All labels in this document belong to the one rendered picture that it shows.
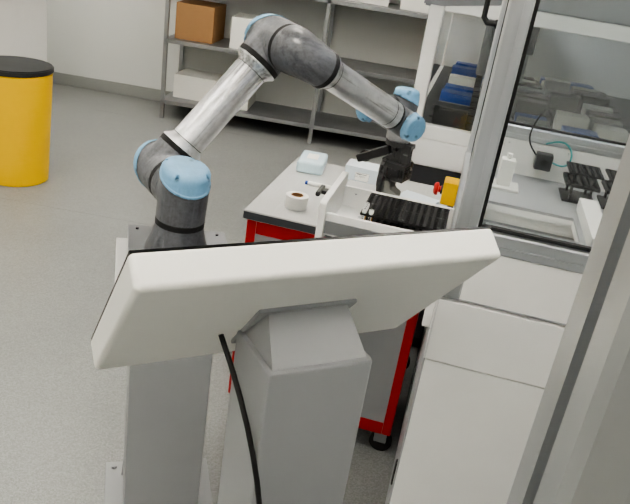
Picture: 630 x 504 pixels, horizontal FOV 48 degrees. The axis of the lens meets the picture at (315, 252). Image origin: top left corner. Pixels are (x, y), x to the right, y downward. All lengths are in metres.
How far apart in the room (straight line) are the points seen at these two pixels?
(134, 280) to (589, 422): 0.66
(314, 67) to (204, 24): 4.10
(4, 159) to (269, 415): 3.46
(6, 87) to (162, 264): 3.38
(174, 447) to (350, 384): 1.02
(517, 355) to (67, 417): 1.55
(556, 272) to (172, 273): 0.79
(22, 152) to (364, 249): 3.47
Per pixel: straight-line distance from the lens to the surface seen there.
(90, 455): 2.37
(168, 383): 1.84
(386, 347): 2.24
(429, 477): 1.64
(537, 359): 1.46
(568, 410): 0.21
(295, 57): 1.71
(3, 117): 4.21
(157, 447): 1.96
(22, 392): 2.64
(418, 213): 1.93
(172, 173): 1.64
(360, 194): 2.05
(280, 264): 0.86
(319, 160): 2.56
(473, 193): 1.33
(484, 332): 1.43
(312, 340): 0.98
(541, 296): 1.40
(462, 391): 1.50
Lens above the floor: 1.55
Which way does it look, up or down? 24 degrees down
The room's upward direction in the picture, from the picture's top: 9 degrees clockwise
